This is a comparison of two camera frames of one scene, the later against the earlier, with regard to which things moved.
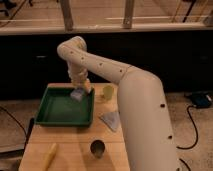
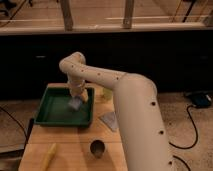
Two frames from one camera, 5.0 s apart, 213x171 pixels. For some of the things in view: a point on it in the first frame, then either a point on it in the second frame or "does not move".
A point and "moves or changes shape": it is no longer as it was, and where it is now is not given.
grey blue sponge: [77, 94] moves or changes shape
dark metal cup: [98, 148] does not move
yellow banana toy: [48, 158] does not move
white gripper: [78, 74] → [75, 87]
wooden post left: [68, 19] does not move
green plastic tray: [57, 108] does not move
